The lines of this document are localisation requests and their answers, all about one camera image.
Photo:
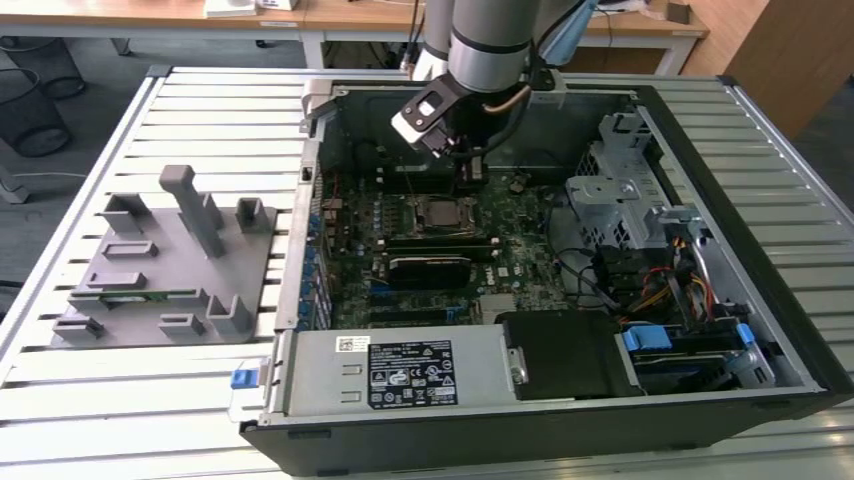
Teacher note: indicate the silver CPU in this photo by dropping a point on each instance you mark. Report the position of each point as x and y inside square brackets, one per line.
[446, 212]

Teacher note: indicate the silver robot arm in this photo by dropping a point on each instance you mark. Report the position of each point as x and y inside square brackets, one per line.
[487, 50]

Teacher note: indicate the CPU socket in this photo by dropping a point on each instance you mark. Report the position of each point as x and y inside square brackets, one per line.
[416, 233]

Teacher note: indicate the coin battery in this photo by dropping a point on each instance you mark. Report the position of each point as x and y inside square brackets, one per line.
[515, 186]

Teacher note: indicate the black RAM slot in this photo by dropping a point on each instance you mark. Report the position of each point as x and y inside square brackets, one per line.
[396, 184]
[396, 171]
[396, 175]
[440, 239]
[396, 179]

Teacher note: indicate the green motherboard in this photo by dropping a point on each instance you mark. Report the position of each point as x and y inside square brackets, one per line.
[527, 227]

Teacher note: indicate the silver drive cage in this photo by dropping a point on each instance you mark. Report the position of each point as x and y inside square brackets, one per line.
[600, 192]

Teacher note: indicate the grey case latch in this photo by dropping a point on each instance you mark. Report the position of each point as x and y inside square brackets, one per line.
[315, 97]

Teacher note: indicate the black graphics card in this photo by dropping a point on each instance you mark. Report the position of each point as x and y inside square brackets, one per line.
[427, 274]

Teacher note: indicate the wooden desk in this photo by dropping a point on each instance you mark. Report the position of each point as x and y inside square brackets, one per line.
[167, 22]
[640, 25]

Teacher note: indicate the silver chipset heatsink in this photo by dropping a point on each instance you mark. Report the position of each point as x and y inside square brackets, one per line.
[499, 306]

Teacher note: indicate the black expansion slot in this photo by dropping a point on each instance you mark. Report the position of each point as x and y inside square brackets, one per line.
[407, 316]
[407, 300]

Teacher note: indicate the small brown box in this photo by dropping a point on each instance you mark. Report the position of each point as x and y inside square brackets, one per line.
[679, 12]

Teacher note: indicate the small white box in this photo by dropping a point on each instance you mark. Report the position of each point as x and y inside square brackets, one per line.
[276, 4]

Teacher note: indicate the black plastic shroud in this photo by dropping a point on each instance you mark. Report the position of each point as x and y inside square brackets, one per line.
[567, 355]

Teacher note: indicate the blue disk carrier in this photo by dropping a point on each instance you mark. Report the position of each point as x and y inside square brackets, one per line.
[646, 340]

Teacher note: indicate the brown wooden cabinet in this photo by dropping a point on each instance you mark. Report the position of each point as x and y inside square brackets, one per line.
[787, 60]

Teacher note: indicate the silver power supply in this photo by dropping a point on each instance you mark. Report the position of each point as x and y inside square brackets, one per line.
[320, 370]

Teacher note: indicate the grey parts rack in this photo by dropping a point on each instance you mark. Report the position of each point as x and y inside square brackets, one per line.
[200, 300]

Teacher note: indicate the black hard disk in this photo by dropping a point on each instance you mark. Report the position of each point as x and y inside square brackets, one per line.
[674, 372]

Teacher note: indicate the blue plastic drive tab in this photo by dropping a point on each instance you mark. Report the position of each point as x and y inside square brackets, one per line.
[744, 335]

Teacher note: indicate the green RAM stick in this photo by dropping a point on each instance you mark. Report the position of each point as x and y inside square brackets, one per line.
[156, 296]

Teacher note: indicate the blue case latch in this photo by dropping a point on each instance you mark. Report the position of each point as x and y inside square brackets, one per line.
[241, 380]

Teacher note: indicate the black PC case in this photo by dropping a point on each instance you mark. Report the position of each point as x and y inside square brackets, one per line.
[467, 445]

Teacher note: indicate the black mesh waste basket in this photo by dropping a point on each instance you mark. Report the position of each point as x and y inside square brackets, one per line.
[63, 70]
[33, 125]

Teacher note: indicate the grey metal stand foot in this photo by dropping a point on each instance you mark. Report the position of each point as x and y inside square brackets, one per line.
[13, 192]

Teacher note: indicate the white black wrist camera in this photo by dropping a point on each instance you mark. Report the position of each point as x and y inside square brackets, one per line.
[427, 117]

